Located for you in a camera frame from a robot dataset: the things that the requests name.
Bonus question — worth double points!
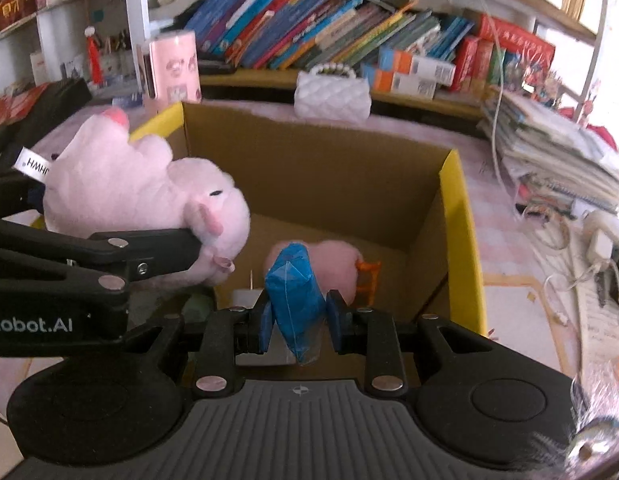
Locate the white charger and cables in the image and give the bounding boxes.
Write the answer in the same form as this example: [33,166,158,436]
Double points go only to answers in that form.
[581,209,619,273]

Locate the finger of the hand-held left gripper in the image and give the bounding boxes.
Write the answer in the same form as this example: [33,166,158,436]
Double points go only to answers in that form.
[0,216,206,293]
[0,166,46,222]

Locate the row of blue children's books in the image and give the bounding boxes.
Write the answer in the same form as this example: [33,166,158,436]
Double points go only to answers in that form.
[184,0,475,74]

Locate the white quilted handbag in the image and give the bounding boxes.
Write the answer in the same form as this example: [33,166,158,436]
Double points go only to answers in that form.
[294,62,373,123]

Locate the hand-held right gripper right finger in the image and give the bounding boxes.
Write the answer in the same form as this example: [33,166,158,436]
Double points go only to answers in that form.
[326,290,495,394]

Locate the pencil cup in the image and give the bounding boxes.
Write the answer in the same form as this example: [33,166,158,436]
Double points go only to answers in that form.
[100,34,133,80]

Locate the red boxed book set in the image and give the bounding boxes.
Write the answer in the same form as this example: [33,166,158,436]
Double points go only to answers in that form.
[449,14,557,97]

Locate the pink printed cylinder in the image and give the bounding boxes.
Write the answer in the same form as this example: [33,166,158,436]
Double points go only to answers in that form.
[139,30,203,107]

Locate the stack of papers and booklets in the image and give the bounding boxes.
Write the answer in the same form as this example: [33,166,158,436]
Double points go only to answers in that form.
[478,87,619,220]

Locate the red tassel ornament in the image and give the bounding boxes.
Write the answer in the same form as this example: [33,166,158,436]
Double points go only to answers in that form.
[85,26,106,87]

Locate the black bag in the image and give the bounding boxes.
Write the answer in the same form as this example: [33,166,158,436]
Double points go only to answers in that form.
[0,79,93,162]

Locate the orange and white carton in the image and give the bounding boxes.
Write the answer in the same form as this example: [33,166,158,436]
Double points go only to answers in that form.
[373,69,437,101]
[378,47,457,86]

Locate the white and wooden bookshelf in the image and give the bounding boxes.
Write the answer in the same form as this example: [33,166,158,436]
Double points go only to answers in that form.
[122,0,610,122]

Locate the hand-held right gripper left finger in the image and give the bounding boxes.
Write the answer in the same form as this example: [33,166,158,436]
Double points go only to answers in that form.
[139,302,276,396]

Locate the pink plush with orange feet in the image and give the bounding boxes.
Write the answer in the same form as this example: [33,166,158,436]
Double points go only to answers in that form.
[266,240,383,307]

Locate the pink plush pig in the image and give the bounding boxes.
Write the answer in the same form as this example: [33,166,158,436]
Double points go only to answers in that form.
[12,109,251,291]

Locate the yellow cardboard box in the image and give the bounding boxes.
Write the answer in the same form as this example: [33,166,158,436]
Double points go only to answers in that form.
[129,101,489,367]

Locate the blue plastic packet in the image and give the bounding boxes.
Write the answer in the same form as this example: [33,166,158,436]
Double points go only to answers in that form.
[263,242,326,367]

